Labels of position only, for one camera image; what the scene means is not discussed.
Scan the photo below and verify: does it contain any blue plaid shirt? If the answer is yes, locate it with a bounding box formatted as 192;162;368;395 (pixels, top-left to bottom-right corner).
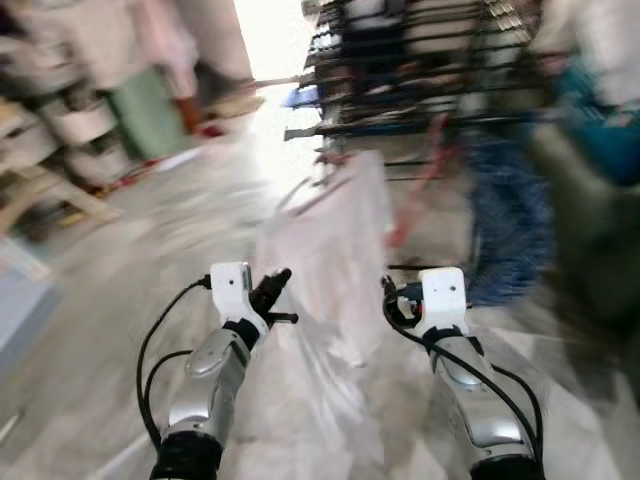
465;135;556;306

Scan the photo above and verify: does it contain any brown wooden post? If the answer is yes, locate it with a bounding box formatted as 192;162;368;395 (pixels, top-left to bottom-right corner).
175;95;201;133

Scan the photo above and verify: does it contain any olive green upholstered seat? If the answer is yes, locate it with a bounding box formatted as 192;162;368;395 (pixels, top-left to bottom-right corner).
530;120;640;331

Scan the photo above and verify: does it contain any black metal drying rack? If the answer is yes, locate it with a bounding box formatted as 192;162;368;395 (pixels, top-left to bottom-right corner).
285;0;561;181

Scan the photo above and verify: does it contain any dusky brown clothes hanger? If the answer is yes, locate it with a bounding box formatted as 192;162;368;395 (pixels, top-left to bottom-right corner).
275;165;346;216

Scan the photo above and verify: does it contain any teal blue box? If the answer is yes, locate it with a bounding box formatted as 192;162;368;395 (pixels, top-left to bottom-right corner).
560;60;640;186

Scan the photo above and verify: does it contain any green cabinet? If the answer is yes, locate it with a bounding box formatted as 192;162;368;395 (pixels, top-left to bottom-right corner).
108;68;186;161

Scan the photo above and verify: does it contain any cream white shirt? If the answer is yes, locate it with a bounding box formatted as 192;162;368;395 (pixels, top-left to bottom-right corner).
255;150;393;346

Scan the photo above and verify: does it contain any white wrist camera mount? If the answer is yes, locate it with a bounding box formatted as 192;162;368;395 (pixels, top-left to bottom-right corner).
210;262;254;326
418;267;468;336

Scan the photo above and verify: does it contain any white plastic drawer unit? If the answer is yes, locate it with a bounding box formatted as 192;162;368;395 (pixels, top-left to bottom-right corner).
40;90;136;186

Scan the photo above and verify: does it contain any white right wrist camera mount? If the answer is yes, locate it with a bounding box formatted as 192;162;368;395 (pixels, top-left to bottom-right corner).
418;267;468;336

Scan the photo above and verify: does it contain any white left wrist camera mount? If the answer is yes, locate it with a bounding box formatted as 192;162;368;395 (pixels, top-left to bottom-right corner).
210;262;254;326

